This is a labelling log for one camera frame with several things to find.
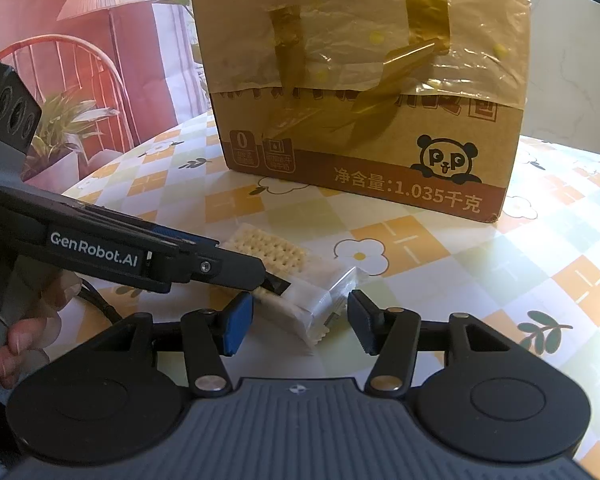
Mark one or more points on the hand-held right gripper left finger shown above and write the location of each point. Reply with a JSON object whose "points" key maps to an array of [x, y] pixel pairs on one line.
{"points": [[237, 322]]}

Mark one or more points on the cardboard box with plastic liner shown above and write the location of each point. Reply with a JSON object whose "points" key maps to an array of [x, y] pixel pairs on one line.
{"points": [[355, 135]]}

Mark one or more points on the clear white cracker packet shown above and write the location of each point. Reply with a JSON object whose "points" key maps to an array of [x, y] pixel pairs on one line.
{"points": [[322, 280]]}

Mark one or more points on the person's left hand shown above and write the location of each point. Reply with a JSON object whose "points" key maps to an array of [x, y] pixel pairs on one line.
{"points": [[30, 332]]}

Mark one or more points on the printed backdrop cloth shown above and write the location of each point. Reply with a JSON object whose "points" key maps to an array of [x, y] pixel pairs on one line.
{"points": [[105, 35]]}

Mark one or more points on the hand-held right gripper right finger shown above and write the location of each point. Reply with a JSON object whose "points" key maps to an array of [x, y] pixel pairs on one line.
{"points": [[362, 320]]}

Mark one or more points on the checkered floral tablecloth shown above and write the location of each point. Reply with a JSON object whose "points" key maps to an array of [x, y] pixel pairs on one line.
{"points": [[430, 260]]}

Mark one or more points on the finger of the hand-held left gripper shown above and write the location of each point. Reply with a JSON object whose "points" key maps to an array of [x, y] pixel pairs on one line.
{"points": [[180, 241], [230, 270]]}

